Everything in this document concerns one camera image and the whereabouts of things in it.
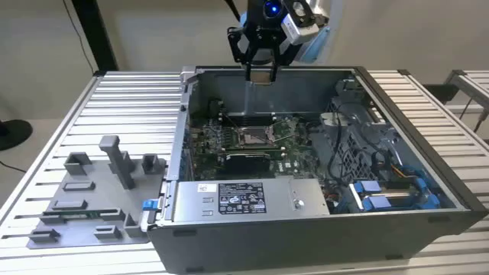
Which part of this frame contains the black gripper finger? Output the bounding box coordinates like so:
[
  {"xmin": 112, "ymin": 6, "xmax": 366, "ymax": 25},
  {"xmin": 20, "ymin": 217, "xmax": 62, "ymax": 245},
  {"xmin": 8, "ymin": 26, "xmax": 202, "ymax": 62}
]
[
  {"xmin": 270, "ymin": 40, "xmax": 296, "ymax": 85},
  {"xmin": 228, "ymin": 26, "xmax": 256, "ymax": 82}
]

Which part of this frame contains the silver square CPU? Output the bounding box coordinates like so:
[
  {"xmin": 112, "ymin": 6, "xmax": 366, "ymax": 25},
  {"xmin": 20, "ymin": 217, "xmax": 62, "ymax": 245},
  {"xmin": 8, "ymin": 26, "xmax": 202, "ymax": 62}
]
[{"xmin": 251, "ymin": 71, "xmax": 275, "ymax": 86}]

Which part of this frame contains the green RAM stick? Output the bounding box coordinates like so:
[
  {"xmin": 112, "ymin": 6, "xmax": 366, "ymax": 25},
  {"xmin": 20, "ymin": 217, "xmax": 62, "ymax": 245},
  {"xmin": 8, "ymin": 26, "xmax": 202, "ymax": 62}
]
[
  {"xmin": 42, "ymin": 210, "xmax": 120, "ymax": 218},
  {"xmin": 220, "ymin": 145, "xmax": 287, "ymax": 153}
]

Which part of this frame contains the green motherboard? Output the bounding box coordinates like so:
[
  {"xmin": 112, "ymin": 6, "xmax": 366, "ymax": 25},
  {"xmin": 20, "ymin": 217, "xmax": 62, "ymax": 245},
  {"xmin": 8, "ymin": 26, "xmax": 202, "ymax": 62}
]
[{"xmin": 190, "ymin": 113, "xmax": 334, "ymax": 184}]

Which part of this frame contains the black graphics card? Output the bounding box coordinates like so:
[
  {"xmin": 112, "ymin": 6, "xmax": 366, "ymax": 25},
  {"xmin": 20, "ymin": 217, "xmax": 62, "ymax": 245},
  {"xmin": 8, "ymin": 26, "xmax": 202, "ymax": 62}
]
[{"xmin": 223, "ymin": 152, "xmax": 272, "ymax": 178}]

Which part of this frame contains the black upright pole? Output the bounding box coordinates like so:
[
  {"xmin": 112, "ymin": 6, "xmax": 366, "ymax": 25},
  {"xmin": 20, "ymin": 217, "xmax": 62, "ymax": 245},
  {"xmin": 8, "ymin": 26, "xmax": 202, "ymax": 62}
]
[{"xmin": 71, "ymin": 0, "xmax": 120, "ymax": 72}]

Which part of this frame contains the grey drive cage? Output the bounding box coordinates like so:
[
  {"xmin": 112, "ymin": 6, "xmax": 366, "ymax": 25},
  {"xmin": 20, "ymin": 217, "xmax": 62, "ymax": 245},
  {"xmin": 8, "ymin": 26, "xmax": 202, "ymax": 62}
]
[{"xmin": 308, "ymin": 101, "xmax": 400, "ymax": 184}]

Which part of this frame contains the blue disk carrier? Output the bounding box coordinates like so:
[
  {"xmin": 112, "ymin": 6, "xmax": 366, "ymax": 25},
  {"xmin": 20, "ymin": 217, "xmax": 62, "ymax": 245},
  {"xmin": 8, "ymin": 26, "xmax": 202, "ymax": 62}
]
[
  {"xmin": 350, "ymin": 171, "xmax": 431, "ymax": 198},
  {"xmin": 359, "ymin": 191, "xmax": 441, "ymax": 213}
]

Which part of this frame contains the aluminium side table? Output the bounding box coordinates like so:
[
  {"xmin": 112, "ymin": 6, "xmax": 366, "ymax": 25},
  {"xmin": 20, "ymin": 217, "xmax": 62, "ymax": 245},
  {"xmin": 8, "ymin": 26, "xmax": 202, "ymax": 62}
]
[{"xmin": 443, "ymin": 68, "xmax": 489, "ymax": 115}]

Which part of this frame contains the silver power supply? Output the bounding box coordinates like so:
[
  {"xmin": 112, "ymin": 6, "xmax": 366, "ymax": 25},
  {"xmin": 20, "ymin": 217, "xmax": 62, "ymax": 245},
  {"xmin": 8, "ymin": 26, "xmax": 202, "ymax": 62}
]
[{"xmin": 171, "ymin": 176, "xmax": 332, "ymax": 223}]

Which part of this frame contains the black PC case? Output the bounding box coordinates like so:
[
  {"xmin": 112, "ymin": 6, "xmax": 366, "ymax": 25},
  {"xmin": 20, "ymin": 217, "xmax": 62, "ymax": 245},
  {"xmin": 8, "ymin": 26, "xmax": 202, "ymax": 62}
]
[{"xmin": 147, "ymin": 65, "xmax": 489, "ymax": 274}]

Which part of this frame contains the grey parts rack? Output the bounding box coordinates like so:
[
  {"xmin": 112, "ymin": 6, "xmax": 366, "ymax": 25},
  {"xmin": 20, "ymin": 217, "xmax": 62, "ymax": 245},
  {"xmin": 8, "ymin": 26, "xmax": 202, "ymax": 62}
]
[{"xmin": 26, "ymin": 134, "xmax": 170, "ymax": 250}]

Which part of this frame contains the round black stand base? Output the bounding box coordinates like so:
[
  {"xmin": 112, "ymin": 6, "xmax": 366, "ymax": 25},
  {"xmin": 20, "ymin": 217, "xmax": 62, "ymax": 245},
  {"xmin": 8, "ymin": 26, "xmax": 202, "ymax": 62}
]
[{"xmin": 0, "ymin": 119, "xmax": 34, "ymax": 152}]

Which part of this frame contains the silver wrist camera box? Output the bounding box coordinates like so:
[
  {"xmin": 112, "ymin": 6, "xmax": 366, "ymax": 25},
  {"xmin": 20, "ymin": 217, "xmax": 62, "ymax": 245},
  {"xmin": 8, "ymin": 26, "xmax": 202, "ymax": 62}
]
[{"xmin": 280, "ymin": 0, "xmax": 320, "ymax": 46}]

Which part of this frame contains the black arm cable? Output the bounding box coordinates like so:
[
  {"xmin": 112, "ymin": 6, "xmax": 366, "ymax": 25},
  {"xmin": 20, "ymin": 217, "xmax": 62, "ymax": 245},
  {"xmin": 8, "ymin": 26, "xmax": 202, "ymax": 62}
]
[{"xmin": 224, "ymin": 0, "xmax": 242, "ymax": 20}]

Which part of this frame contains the blue wire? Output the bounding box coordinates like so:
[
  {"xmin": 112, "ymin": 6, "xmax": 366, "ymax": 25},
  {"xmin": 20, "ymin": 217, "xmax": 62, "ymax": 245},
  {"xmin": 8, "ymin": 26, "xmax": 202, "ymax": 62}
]
[{"xmin": 397, "ymin": 163, "xmax": 425, "ymax": 180}]

